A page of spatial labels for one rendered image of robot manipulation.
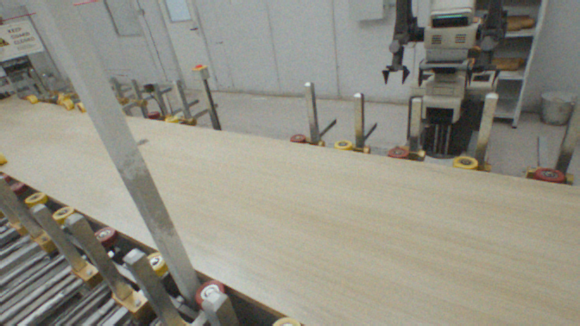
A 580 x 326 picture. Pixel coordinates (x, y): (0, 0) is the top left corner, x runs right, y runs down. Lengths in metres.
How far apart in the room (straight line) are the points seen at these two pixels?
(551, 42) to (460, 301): 3.38
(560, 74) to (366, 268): 3.46
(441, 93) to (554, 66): 1.97
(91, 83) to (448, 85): 1.93
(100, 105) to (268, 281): 0.59
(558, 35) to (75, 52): 3.83
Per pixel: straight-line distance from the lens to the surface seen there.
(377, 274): 0.90
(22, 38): 4.79
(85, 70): 0.74
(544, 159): 1.58
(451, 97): 2.26
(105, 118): 0.76
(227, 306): 0.62
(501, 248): 1.04
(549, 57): 4.05
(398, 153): 1.39
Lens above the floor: 1.60
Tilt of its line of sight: 32 degrees down
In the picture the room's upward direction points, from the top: 10 degrees counter-clockwise
